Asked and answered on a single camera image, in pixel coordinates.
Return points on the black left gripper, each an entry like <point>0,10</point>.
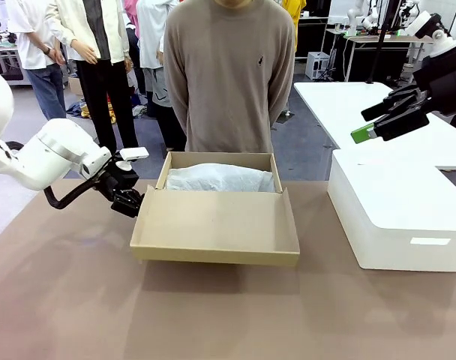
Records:
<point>117,178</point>

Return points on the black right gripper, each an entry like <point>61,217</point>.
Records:
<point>445,82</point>

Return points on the brown cardboard shoe box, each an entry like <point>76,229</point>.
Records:
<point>213,221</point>

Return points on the white tissue paper sheet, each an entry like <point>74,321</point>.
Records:
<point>220,178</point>

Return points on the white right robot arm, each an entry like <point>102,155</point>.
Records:
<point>445,47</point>

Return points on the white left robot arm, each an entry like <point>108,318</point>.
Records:
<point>51,153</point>

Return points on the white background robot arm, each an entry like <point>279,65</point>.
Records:
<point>354,15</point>

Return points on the white plastic storage box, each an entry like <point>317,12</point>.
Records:
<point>400,195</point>

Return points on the black tripod pole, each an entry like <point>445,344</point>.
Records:
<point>381,41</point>

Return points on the white background work table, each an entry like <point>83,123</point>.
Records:
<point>363,39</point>

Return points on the mannequin cream jacket black trousers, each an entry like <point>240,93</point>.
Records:
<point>100,75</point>

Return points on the person in yellow top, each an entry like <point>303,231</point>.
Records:
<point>297,18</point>

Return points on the person in beige sweater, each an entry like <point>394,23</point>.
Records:
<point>228,75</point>

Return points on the person white shirt grey shorts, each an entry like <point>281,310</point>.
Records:
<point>153,37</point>

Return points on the person white shirt blue jeans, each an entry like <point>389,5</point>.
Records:
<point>36,45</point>

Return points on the white open frame cube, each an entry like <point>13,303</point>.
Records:
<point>318,65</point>

